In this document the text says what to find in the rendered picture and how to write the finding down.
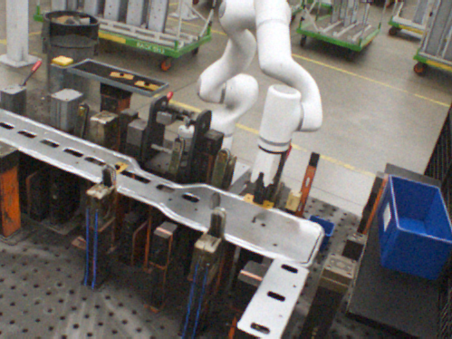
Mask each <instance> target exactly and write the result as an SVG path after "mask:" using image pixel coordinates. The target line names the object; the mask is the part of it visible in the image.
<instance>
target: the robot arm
mask: <svg viewBox="0 0 452 339"><path fill-rule="evenodd" d="M219 21H220V23H221V25H222V27H223V28H224V30H225V32H226V33H227V35H228V36H229V42H228V44H227V47H226V51H225V53H224V55H223V57H222V58H221V59H220V60H218V61H217V62H216V63H214V64H213V65H211V66H210V67H209V68H208V69H207V70H205V71H204V72H203V73H202V74H201V75H200V77H199V79H198V82H197V94H198V96H199V98H200V99H201V100H203V101H204V102H210V103H219V104H227V105H226V106H225V107H223V108H220V109H218V110H215V111H212V113H213V117H212V122H211V128H210V130H211V129H214V130H217V131H222V132H224V133H225V137H224V141H223V147H222V149H223V148H228V149H230V151H231V146H232V141H233V137H234V132H235V127H236V122H237V120H238V119H239V118H240V116H242V115H243V114H244V113H245V112H246V111H248V110H249V109H250V108H251V107H252V106H253V105H254V104H255V102H256V100H257V98H258V94H259V85H258V82H257V80H256V79H255V78H254V77H253V76H251V75H248V74H242V73H243V72H244V71H245V70H246V69H247V68H248V67H249V65H250V64H251V63H250V62H251V61H252V59H253V57H254V54H255V49H256V42H255V38H254V36H253V35H252V34H251V33H250V32H249V31H248V30H247V29H256V35H257V47H258V61H259V67H260V70H261V72H263V73H264V74H265V75H267V76H268V77H270V78H273V79H275V80H277V81H279V82H282V83H284V84H285V85H287V86H283V85H274V86H273V85H271V86H270V87H269V89H268V93H267V97H266V102H265V107H264V114H263V118H262V122H261V126H260V131H259V134H258V139H257V142H258V147H259V148H260V150H259V152H258V154H257V157H256V161H255V166H254V169H253V174H252V178H251V182H252V183H254V182H255V181H256V180H257V182H256V186H255V194H254V197H253V202H254V203H257V204H260V205H263V204H264V202H265V201H266V199H267V194H268V190H269V189H268V188H269V186H270V182H271V181H272V179H273V178H274V176H275V174H276V172H277V169H278V165H279V161H280V158H281V154H282V153H285V150H287V149H288V146H289V143H290V139H291V136H292V133H293V132H294V131H309V132H311V131H313V132H316V131H318V130H319V129H320V127H321V125H322V105H321V97H320V94H319V90H318V87H317V85H316V83H315V81H314V79H313V78H312V76H311V75H310V74H309V73H308V72H307V71H305V70H304V68H303V67H302V66H301V65H299V64H298V63H297V62H295V61H294V60H293V59H292V55H291V41H290V36H289V28H288V25H289V23H290V21H291V9H290V6H289V5H288V4H287V2H286V0H224V2H223V3H222V5H221V6H220V8H219Z"/></svg>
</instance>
